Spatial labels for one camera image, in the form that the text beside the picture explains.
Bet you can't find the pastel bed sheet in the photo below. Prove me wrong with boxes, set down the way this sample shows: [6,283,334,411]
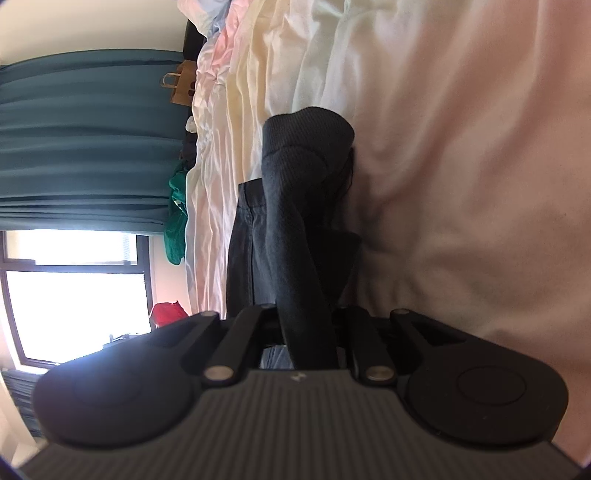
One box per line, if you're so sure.
[184,0,591,467]

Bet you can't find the red bag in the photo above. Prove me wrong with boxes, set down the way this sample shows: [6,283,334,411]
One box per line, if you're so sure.
[149,301,191,330]

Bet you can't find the green cloth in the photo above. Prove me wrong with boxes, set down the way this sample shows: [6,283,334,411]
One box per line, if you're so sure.
[163,170,191,267]

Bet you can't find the black pants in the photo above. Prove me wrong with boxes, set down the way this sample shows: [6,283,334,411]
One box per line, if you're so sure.
[225,106,364,371]

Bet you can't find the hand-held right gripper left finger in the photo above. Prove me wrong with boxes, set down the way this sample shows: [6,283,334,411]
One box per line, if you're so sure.
[148,304,281,387]

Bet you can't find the brown paper bag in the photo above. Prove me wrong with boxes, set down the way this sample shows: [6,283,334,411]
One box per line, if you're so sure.
[159,59,200,108]

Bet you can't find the window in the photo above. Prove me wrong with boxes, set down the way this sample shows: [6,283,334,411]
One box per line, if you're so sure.
[0,229,154,370]

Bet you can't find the teal curtain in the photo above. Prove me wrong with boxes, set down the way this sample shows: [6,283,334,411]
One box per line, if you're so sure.
[0,367,44,439]
[0,48,197,232]

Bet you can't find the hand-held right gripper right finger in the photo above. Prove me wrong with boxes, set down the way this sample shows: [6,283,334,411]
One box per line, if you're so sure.
[334,307,468,387]

